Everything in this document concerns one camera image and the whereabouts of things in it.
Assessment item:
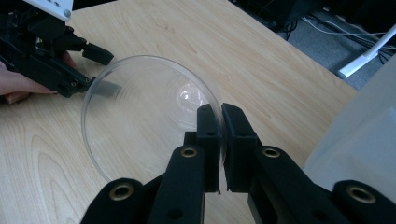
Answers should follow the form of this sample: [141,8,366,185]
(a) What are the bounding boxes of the black cables under desk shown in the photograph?
[348,31,396,64]

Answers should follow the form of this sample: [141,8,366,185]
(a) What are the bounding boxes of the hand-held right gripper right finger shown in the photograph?
[220,103,350,224]

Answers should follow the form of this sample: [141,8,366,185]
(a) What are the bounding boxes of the clear plastic cup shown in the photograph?
[80,54,227,184]

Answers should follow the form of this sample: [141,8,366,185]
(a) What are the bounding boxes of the white floor cable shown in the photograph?
[300,14,396,49]

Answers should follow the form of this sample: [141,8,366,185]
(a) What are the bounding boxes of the black floor cable bundle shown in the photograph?
[279,18,302,42]

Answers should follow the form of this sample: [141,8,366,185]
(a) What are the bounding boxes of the white desk frame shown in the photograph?
[335,22,396,80]

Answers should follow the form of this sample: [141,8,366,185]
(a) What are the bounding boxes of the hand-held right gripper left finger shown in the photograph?
[147,103,223,224]

